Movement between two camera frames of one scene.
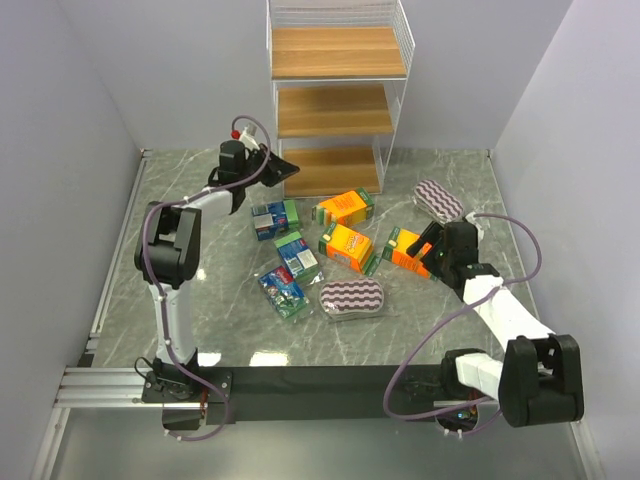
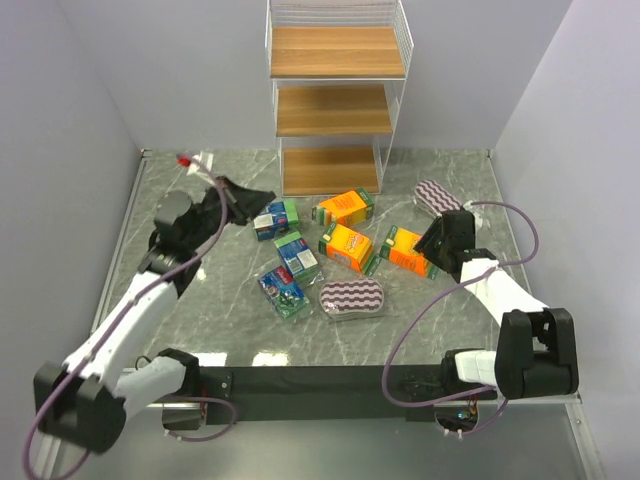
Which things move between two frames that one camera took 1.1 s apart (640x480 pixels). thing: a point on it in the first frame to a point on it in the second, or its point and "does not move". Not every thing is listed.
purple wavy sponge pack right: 434,201 does not move
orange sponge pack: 351,247 does not move
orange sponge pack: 395,251 does not move
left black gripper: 266,167 to 228,201
